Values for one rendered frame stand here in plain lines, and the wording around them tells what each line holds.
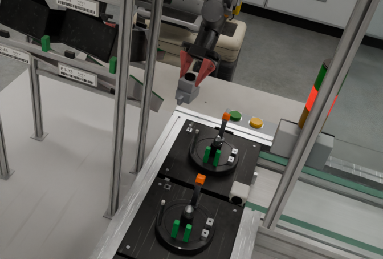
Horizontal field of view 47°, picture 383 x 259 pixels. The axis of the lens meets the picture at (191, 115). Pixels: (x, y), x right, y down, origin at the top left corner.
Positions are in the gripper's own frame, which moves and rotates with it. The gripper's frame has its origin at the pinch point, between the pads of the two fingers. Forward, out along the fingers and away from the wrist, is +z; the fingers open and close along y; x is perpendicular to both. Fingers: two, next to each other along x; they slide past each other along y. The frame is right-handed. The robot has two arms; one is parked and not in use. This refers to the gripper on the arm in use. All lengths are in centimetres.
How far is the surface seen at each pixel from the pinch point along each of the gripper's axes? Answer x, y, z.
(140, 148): 3.1, -6.5, 22.1
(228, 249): -8.0, 27.5, 34.3
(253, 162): 13.1, 22.5, 13.5
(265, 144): 21.4, 22.8, 6.9
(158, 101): 7.3, -8.8, 7.7
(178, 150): 6.2, 2.9, 18.7
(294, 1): 271, -33, -139
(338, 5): 273, 5, -148
